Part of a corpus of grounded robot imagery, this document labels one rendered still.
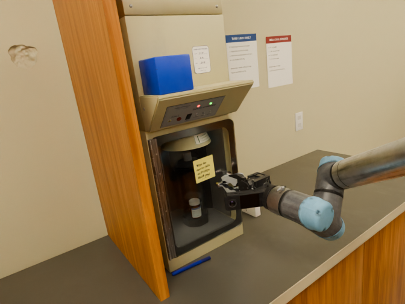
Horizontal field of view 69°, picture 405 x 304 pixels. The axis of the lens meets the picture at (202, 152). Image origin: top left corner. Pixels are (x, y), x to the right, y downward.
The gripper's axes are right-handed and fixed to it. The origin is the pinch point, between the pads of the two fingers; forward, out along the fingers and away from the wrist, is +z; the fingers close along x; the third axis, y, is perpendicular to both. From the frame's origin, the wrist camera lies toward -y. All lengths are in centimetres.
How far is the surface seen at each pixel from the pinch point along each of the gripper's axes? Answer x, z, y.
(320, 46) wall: 40, 48, 124
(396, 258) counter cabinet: -56, -22, 75
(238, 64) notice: 35, 48, 53
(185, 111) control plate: 25.4, -1.8, -11.4
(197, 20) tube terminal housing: 49.6, 5.2, 1.3
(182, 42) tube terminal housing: 43.8, 5.2, -5.1
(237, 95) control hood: 26.9, -3.2, 6.7
